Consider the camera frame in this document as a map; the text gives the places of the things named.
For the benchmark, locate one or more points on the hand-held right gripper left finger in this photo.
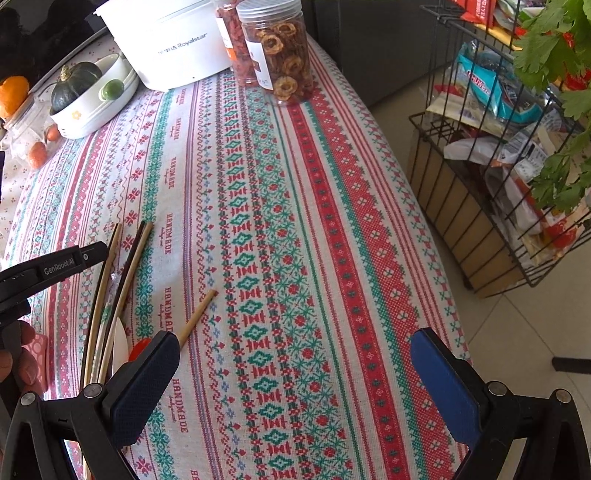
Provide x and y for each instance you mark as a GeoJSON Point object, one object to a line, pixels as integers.
{"type": "Point", "coordinates": [143, 392]}

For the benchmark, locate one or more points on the jar of red dried berries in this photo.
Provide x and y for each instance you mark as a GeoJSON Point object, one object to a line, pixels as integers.
{"type": "Point", "coordinates": [228, 32]}

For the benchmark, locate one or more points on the red plastic spoon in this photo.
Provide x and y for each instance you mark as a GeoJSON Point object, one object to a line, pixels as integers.
{"type": "Point", "coordinates": [138, 348]}

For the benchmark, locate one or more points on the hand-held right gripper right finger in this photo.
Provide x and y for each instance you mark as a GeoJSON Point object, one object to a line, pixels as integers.
{"type": "Point", "coordinates": [443, 392]}

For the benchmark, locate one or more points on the pile of snack packets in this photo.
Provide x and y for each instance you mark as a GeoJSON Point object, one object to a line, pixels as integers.
{"type": "Point", "coordinates": [485, 92]}

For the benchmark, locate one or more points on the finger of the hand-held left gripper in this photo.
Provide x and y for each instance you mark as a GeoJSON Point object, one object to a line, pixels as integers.
{"type": "Point", "coordinates": [94, 254]}

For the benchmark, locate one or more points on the cardboard box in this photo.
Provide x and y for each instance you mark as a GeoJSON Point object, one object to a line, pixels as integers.
{"type": "Point", "coordinates": [452, 207]}

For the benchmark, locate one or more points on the jar of dried fruit rings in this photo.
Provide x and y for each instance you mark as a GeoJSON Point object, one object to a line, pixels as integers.
{"type": "Point", "coordinates": [281, 55]}

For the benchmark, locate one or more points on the dark green squash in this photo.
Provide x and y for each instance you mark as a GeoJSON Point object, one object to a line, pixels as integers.
{"type": "Point", "coordinates": [74, 87]}

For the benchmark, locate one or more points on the person's left hand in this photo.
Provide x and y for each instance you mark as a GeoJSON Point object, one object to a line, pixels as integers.
{"type": "Point", "coordinates": [14, 364]}

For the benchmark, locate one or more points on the white rice cooker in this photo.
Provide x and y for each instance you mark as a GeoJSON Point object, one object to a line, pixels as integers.
{"type": "Point", "coordinates": [166, 46]}

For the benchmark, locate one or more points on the black chopstick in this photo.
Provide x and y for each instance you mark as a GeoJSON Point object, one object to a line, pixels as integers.
{"type": "Point", "coordinates": [134, 244]}

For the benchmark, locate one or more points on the clear plastic chopsticks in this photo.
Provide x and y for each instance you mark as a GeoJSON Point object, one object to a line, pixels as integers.
{"type": "Point", "coordinates": [113, 295]}

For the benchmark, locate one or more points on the white ceramic spoon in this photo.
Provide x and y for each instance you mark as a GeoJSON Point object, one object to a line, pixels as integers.
{"type": "Point", "coordinates": [119, 346]}

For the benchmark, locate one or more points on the wooden chopstick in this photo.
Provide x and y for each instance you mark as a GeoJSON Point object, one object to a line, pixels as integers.
{"type": "Point", "coordinates": [111, 258]}
{"type": "Point", "coordinates": [198, 318]}
{"type": "Point", "coordinates": [138, 251]}

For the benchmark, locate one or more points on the green leafy herbs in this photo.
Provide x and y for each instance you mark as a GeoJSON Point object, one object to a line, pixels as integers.
{"type": "Point", "coordinates": [549, 50]}

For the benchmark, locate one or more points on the striped patterned tablecloth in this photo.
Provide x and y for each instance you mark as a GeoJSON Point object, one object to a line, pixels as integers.
{"type": "Point", "coordinates": [277, 230]}

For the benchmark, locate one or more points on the glass jar of small fruits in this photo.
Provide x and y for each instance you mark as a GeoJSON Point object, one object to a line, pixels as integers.
{"type": "Point", "coordinates": [32, 134]}

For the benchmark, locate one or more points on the orange fruit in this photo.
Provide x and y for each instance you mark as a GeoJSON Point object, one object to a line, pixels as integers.
{"type": "Point", "coordinates": [14, 94]}

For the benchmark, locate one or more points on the white ceramic dish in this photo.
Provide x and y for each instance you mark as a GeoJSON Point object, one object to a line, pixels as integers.
{"type": "Point", "coordinates": [87, 115]}

